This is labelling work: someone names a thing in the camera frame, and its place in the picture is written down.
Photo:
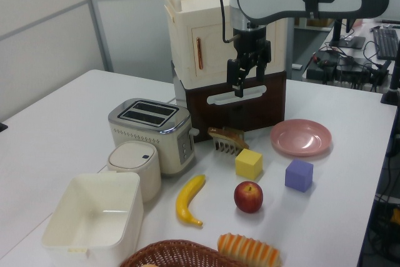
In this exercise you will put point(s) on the white square plastic container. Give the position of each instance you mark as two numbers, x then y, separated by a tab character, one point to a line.
93	217

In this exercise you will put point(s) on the wooden background cabinet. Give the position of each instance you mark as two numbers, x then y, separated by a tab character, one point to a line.
312	23

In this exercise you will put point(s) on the dark brown drawer box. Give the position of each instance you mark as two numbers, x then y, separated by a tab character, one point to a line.
203	117

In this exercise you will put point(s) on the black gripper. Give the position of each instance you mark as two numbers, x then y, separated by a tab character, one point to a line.
250	42

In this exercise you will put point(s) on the black monitor stand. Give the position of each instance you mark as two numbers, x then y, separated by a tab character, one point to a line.
339	34

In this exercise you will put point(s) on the black desk clamp mount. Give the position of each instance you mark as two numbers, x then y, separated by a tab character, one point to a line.
392	92

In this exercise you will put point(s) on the small cream lidded bin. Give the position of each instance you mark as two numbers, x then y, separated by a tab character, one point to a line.
137	164

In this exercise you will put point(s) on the cream and chrome toaster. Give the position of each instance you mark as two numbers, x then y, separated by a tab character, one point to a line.
147	126

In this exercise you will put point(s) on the yellow cube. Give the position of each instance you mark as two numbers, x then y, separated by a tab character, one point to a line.
248	164

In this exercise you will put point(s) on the brown bread slice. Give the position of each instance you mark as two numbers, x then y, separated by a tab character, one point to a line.
231	135

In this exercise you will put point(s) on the red apple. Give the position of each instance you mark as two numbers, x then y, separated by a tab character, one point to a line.
248	198

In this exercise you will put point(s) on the black keyboard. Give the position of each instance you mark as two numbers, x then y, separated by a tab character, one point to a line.
387	42

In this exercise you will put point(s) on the yellow banana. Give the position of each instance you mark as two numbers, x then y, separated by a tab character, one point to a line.
187	198

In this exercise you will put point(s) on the purple cube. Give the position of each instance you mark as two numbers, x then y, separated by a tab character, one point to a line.
298	174

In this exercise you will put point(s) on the pink box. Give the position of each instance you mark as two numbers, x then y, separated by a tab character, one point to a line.
360	22

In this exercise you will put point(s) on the small black edge object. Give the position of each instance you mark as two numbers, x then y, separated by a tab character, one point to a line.
2	127

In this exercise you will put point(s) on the pink plate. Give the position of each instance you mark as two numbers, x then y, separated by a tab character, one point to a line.
300	137

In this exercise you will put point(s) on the orange striped bread roll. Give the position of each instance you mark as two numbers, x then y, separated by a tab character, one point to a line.
247	248

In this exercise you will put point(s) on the brown wicker basket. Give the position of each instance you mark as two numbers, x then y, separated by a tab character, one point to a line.
175	253

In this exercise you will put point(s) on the small toast rack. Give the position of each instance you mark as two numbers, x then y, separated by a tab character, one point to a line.
223	149

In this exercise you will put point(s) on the bread roll in basket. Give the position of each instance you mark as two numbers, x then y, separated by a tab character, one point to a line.
150	265

